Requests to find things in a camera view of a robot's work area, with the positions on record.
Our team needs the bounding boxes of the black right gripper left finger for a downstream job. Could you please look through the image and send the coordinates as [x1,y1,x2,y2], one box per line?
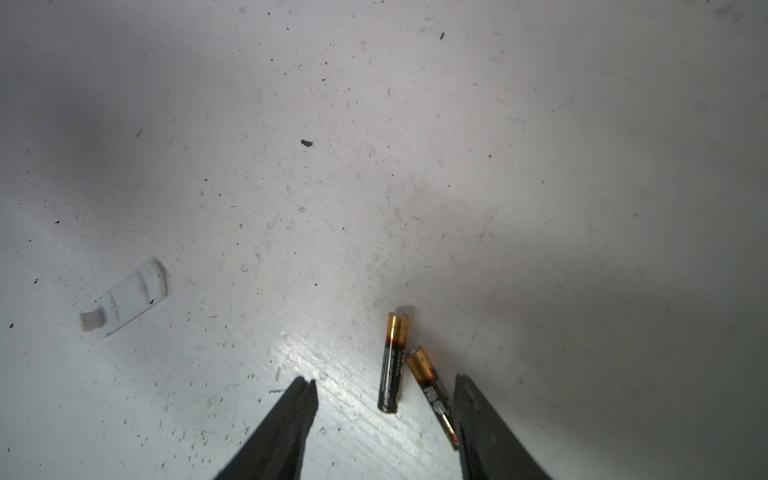
[215,376,318,480]

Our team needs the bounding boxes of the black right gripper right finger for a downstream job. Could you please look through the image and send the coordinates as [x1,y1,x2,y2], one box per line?
[452,374,551,480]

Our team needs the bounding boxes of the black gold AAA battery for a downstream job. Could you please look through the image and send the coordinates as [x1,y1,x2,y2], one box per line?
[377,311,409,414]
[406,346,459,451]

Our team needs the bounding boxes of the white battery cover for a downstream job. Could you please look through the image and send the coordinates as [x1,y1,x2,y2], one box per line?
[79,257,168,338]

